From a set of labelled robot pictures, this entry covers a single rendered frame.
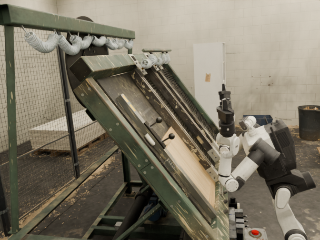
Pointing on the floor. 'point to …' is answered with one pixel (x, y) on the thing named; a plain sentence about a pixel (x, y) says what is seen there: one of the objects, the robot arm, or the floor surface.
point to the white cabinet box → (209, 75)
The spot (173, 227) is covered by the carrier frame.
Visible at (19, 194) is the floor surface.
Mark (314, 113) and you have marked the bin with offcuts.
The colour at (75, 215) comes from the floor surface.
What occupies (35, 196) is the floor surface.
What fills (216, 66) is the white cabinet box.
